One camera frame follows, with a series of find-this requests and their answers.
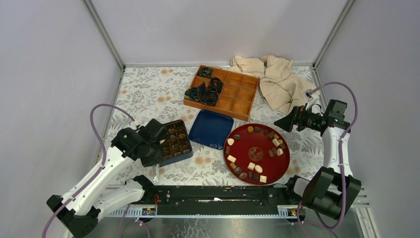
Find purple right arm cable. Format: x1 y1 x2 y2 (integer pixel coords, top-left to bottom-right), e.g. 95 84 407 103
295 82 358 238

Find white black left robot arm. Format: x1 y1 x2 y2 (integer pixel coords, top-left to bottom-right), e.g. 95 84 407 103
47 119 168 238

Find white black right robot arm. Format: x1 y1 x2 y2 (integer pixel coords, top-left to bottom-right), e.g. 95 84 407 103
274 100 362 221

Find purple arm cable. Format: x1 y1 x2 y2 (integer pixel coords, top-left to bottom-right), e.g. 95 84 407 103
41 104 152 238
295 82 358 238

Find blue chocolate tin box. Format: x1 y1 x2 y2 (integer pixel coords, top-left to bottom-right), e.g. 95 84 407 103
159 119 193 167

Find orange wooden divided box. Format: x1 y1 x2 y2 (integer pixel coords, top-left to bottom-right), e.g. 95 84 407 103
184 65 260 121

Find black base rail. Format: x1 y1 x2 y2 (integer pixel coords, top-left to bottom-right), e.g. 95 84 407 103
132 184 301 205

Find blue tin lid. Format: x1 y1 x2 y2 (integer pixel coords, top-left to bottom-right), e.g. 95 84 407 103
189 110 234 150

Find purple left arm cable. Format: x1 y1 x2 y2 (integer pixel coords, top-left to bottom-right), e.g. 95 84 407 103
41 104 152 238

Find red round tray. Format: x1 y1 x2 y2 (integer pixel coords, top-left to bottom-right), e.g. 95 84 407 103
223 123 291 185

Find beige crumpled cloth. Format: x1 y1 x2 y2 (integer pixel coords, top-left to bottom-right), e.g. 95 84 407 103
229 55 316 114

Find silver serving tongs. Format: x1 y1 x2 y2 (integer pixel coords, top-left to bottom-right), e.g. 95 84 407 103
152 164 160 184

